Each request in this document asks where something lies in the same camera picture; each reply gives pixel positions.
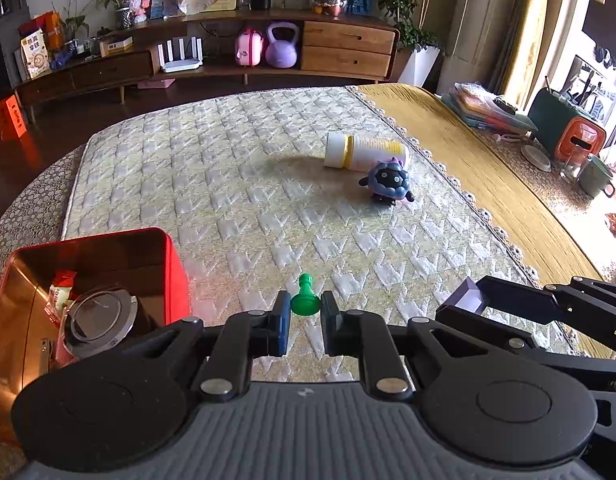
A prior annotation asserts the wooden cabinet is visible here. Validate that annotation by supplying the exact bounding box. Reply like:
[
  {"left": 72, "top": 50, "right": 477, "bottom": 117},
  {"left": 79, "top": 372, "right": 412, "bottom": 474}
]
[{"left": 15, "top": 7, "right": 401, "bottom": 121}]

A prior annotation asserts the yellow tablecloth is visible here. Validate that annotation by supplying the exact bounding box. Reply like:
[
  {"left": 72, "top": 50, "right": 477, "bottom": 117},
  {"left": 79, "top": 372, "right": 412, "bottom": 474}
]
[{"left": 348, "top": 84, "right": 616, "bottom": 286}]

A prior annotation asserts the orange gift bag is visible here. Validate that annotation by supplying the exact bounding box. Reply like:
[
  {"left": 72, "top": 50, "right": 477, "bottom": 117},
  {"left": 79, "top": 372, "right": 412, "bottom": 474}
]
[{"left": 0, "top": 95, "right": 28, "bottom": 146}]

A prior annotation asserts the purple kettlebell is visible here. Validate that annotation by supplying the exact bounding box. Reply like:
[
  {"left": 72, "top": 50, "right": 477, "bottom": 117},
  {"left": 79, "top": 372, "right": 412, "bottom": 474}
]
[{"left": 264, "top": 21, "right": 301, "bottom": 69}]

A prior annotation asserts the white orange snack bag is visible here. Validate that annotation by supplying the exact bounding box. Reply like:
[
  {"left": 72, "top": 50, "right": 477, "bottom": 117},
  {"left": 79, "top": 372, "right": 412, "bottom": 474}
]
[{"left": 20, "top": 28, "right": 52, "bottom": 80}]

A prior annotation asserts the quilted beige mat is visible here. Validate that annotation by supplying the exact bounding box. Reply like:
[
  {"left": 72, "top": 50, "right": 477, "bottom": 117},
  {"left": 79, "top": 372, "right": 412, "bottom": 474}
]
[{"left": 62, "top": 87, "right": 616, "bottom": 381}]

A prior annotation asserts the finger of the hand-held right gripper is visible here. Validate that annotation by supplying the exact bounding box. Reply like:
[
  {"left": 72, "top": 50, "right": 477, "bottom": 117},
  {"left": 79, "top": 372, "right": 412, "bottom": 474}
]
[
  {"left": 475, "top": 275, "right": 616, "bottom": 322},
  {"left": 435, "top": 304, "right": 616, "bottom": 392}
]

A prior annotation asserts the white round coaster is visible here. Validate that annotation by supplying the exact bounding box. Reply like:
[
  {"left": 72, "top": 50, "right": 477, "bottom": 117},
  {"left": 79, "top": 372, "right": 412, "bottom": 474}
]
[{"left": 519, "top": 144, "right": 554, "bottom": 173}]

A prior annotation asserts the snack packet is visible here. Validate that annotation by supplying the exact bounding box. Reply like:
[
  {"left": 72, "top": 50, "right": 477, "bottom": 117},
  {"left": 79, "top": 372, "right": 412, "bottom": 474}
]
[{"left": 46, "top": 270, "right": 78, "bottom": 321}]

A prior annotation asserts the blue sheep toy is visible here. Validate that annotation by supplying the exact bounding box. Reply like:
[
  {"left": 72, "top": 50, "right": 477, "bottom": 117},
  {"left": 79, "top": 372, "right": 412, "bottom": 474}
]
[{"left": 358, "top": 156, "right": 415, "bottom": 207}]

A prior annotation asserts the white router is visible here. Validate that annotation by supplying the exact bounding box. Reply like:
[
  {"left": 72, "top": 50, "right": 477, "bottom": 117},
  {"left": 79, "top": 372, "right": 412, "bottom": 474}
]
[{"left": 157, "top": 35, "right": 205, "bottom": 73}]

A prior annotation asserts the bagged stack of folders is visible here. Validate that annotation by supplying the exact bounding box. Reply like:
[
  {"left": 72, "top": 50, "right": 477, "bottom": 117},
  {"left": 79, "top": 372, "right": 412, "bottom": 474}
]
[{"left": 440, "top": 82, "right": 539, "bottom": 136}]

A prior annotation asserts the small green plant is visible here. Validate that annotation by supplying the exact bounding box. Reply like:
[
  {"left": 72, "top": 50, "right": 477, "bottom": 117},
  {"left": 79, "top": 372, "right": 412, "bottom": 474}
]
[{"left": 58, "top": 0, "right": 91, "bottom": 56}]

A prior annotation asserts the yellow curtain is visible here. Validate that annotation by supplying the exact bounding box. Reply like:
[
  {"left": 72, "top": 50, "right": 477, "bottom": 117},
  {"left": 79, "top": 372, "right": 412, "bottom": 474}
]
[{"left": 503, "top": 0, "right": 564, "bottom": 108}]

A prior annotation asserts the green chess pawn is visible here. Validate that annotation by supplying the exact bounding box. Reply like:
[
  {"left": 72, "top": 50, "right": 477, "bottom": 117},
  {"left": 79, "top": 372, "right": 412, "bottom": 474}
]
[{"left": 290, "top": 273, "right": 321, "bottom": 317}]

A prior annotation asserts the small cardboard box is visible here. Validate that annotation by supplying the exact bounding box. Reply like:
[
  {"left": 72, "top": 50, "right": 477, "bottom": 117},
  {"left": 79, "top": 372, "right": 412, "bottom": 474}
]
[{"left": 98, "top": 36, "right": 134, "bottom": 57}]

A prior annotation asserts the red tin box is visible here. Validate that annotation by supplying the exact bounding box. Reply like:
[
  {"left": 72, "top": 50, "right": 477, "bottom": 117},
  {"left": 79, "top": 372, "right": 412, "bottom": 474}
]
[{"left": 0, "top": 227, "right": 191, "bottom": 456}]

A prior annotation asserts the red paper bag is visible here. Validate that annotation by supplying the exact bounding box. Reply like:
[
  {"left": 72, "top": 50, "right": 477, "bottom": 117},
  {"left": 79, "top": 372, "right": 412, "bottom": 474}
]
[{"left": 18, "top": 10, "right": 66, "bottom": 51}]

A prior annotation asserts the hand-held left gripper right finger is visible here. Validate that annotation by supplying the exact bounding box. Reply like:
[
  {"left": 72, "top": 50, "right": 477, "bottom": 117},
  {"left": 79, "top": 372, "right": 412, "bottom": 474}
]
[{"left": 320, "top": 291, "right": 461, "bottom": 403}]

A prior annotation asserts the green mug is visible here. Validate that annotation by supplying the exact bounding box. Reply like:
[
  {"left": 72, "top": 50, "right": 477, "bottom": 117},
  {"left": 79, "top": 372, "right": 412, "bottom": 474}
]
[{"left": 578, "top": 154, "right": 616, "bottom": 198}]

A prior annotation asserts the pink small case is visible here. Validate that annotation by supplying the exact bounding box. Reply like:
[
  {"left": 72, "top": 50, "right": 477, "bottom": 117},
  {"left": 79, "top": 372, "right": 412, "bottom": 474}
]
[{"left": 234, "top": 27, "right": 265, "bottom": 67}]

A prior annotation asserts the clear glass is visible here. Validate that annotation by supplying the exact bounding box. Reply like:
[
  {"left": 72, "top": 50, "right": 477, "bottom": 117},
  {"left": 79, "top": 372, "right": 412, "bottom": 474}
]
[{"left": 559, "top": 150, "right": 589, "bottom": 183}]

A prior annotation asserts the grey patterned table cover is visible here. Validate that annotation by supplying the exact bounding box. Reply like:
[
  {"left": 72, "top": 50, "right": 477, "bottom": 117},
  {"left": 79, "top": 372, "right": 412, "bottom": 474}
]
[{"left": 0, "top": 142, "right": 88, "bottom": 281}]

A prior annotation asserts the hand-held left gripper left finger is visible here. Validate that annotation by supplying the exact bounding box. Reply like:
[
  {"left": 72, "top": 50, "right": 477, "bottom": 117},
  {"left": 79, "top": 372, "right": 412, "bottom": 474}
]
[{"left": 152, "top": 290, "right": 293, "bottom": 403}]

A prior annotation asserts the potted plant white pot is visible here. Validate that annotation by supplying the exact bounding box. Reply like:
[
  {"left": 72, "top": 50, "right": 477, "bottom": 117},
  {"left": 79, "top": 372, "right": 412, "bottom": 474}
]
[{"left": 370, "top": 0, "right": 446, "bottom": 88}]

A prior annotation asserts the white bottle yellow band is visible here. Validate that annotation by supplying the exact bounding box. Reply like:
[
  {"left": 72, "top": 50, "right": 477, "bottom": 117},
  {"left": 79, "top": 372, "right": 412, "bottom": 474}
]
[{"left": 323, "top": 131, "right": 411, "bottom": 171}]

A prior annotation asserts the small purple white block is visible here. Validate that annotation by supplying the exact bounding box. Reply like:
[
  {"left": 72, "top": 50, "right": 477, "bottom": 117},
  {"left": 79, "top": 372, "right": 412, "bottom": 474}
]
[{"left": 447, "top": 276, "right": 489, "bottom": 314}]

